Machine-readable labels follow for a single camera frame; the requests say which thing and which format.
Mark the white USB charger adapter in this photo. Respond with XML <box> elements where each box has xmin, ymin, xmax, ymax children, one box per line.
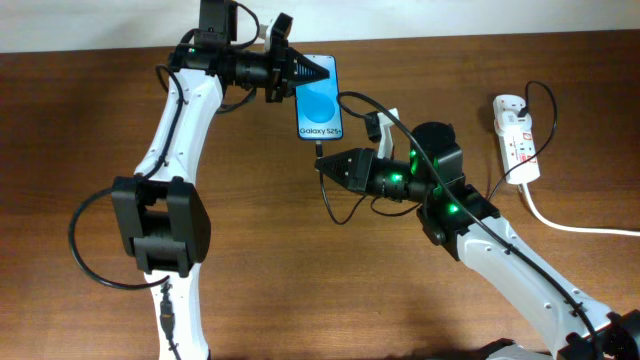
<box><xmin>493</xmin><ymin>94</ymin><xmax>532</xmax><ymax>136</ymax></box>

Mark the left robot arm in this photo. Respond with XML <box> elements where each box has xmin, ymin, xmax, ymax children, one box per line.
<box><xmin>111</xmin><ymin>1</ymin><xmax>329</xmax><ymax>359</ymax></box>

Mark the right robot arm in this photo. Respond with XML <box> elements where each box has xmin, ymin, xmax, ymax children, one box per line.
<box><xmin>315</xmin><ymin>122</ymin><xmax>639</xmax><ymax>359</ymax></box>

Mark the white power strip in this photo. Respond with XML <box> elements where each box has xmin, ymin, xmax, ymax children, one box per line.
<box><xmin>492</xmin><ymin>94</ymin><xmax>542</xmax><ymax>186</ymax></box>

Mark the white power strip cord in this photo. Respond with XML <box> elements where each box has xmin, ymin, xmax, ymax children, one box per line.
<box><xmin>521</xmin><ymin>182</ymin><xmax>640</xmax><ymax>238</ymax></box>

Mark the black USB charging cable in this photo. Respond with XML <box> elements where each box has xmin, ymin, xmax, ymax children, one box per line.
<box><xmin>314</xmin><ymin>80</ymin><xmax>559</xmax><ymax>226</ymax></box>

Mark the blue Galaxy smartphone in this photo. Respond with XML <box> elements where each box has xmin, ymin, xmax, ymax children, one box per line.
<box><xmin>296</xmin><ymin>54</ymin><xmax>344</xmax><ymax>141</ymax></box>

